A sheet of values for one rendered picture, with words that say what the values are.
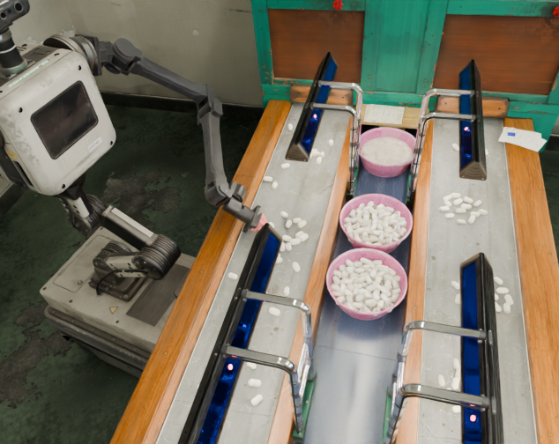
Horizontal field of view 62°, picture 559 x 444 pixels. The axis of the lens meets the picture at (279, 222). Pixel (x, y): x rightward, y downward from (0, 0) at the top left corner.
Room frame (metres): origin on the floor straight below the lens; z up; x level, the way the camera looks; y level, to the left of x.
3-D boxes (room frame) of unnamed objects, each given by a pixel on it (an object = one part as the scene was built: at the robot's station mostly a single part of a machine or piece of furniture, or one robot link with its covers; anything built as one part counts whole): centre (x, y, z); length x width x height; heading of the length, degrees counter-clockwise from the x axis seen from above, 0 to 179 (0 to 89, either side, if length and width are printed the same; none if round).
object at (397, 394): (0.43, -0.32, 0.90); 0.20 x 0.19 x 0.45; 161
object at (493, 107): (1.73, -0.91, 0.83); 0.30 x 0.06 x 0.07; 71
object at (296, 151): (1.51, -0.18, 1.08); 0.62 x 0.08 x 0.07; 161
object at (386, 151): (1.58, -0.50, 0.71); 0.22 x 0.22 x 0.06
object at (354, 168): (1.48, -0.25, 0.90); 0.20 x 0.19 x 0.45; 161
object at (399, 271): (0.90, -0.27, 0.72); 0.27 x 0.27 x 0.10
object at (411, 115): (1.79, -0.57, 0.77); 0.33 x 0.15 x 0.01; 71
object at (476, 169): (1.33, -0.71, 1.08); 0.62 x 0.08 x 0.07; 161
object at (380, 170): (1.58, -0.50, 0.72); 0.27 x 0.27 x 0.10
